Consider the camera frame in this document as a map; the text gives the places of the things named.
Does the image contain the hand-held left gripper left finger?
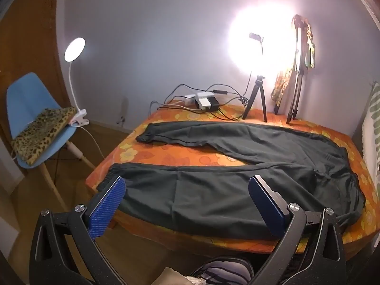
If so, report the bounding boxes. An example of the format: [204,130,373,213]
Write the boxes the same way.
[29,176,127,285]

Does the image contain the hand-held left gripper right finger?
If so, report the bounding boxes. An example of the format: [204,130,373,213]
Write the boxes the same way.
[248,175,346,285]

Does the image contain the dark green pants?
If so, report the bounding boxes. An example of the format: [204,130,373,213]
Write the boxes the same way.
[96,120,366,239]

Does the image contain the orange floral bed sheet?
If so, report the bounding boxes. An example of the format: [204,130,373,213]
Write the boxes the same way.
[85,99,379,254]

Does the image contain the person's striped clothing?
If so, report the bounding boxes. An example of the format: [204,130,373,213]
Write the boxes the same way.
[190,258,254,285]

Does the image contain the power strip with chargers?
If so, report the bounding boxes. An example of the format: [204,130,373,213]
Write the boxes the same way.
[150,83,253,122]

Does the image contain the leopard print cushion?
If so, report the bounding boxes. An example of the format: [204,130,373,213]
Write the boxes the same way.
[12,106,78,166]

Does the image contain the beige fuzzy cloth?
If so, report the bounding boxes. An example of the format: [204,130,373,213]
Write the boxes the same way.
[151,267,205,285]

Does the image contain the white charger box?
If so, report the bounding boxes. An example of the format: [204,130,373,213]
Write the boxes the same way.
[195,92,220,111]

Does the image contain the yellow patterned cloth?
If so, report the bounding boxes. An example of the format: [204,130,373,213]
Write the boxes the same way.
[271,14,317,106]

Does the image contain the small black tripod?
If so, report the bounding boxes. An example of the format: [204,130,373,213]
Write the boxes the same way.
[242,75,268,123]

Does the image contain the green and white blanket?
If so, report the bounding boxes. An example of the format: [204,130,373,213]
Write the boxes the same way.
[361,81,380,196]

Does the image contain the blue chair with wooden legs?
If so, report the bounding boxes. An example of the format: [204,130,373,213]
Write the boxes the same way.
[6,72,97,211]

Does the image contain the white clip lamp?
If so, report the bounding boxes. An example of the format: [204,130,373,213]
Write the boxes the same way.
[64,36,90,128]

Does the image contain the brown wooden door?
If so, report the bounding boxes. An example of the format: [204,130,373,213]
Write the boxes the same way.
[0,0,72,143]

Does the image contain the white lamp cable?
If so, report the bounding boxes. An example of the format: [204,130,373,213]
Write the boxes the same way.
[76,124,106,159]

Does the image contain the bright ring light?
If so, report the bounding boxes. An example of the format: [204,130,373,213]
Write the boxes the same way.
[227,4,300,95]

